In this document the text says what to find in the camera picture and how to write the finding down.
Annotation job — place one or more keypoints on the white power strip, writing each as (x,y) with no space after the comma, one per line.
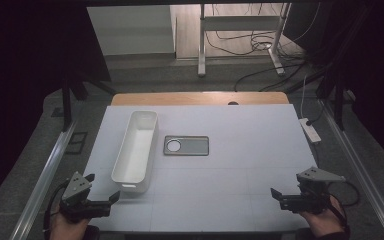
(310,131)

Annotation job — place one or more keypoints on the aluminium rail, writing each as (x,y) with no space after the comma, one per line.
(363,173)
(46,180)

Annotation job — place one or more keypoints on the person's right hand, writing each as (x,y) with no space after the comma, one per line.
(326,223)

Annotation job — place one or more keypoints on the white table cover board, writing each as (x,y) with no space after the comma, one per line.
(240,186)

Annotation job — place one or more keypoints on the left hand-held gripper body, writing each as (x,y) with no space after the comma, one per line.
(75,195)

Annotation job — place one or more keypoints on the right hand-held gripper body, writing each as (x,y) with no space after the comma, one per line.
(313,200)

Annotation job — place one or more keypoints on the white plastic storage bin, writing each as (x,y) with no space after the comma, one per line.
(136,150)

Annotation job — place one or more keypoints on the black metal stand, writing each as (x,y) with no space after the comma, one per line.
(339,106)
(66,106)

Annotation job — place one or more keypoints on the person's left hand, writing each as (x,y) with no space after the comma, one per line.
(66,230)

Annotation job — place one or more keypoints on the dark curtain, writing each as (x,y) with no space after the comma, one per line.
(380,83)
(20,83)

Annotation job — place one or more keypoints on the white cabinet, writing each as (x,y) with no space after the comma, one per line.
(130,30)

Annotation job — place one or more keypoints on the grey phone case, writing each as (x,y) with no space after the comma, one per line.
(193,145)

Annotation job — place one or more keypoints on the white metal desk frame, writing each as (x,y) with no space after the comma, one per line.
(240,23)

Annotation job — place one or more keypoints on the black floor plate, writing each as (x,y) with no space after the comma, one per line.
(76,143)

